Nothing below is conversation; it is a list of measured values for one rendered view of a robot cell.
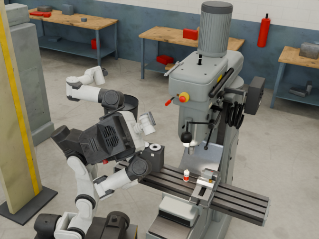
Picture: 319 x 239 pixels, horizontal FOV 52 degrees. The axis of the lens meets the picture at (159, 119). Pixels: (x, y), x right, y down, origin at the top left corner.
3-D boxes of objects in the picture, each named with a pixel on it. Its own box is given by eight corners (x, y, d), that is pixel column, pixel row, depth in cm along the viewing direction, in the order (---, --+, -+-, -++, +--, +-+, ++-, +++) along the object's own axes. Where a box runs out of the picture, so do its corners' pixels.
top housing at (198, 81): (205, 105, 190) (208, 80, 182) (164, 96, 199) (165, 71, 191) (227, 78, 227) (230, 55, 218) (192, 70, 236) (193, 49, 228)
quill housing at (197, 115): (201, 151, 222) (206, 110, 206) (173, 143, 230) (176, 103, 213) (210, 137, 237) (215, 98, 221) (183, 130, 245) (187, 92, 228)
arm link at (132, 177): (128, 181, 183) (150, 170, 182) (122, 167, 185) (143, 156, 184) (133, 181, 194) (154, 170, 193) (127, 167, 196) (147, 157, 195)
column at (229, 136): (216, 238, 321) (241, 96, 241) (173, 221, 337) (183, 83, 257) (229, 204, 360) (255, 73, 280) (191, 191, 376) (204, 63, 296)
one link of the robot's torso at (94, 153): (84, 181, 183) (137, 159, 170) (63, 125, 186) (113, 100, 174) (111, 170, 211) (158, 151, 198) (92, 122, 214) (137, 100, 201)
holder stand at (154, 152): (159, 173, 260) (160, 152, 250) (133, 167, 266) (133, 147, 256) (164, 164, 270) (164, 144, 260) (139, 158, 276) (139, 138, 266)
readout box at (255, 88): (256, 116, 225) (262, 88, 214) (243, 113, 228) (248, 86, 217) (262, 104, 240) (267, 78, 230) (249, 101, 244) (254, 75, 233)
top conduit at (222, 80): (213, 98, 189) (214, 93, 187) (206, 97, 190) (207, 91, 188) (233, 72, 224) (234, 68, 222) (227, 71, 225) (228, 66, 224)
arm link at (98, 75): (95, 84, 229) (94, 86, 218) (89, 69, 226) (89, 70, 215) (110, 79, 230) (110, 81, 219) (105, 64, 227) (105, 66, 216)
